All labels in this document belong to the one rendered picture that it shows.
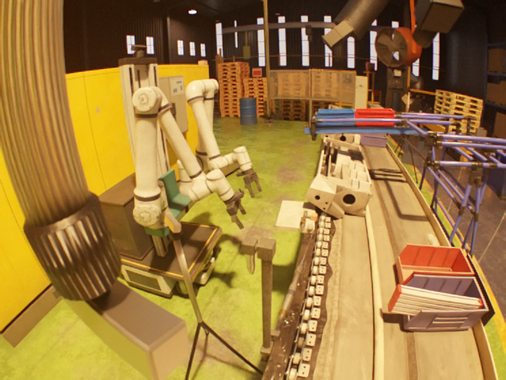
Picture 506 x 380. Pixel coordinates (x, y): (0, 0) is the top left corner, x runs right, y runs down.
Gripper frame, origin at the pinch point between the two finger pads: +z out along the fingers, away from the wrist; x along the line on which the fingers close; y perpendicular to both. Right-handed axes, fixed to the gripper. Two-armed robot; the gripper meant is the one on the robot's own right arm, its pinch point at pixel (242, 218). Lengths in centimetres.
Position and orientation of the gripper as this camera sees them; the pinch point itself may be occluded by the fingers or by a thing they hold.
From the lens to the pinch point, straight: 147.1
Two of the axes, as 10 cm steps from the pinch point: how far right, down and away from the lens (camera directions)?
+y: -8.9, 3.4, 3.0
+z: 4.4, 7.7, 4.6
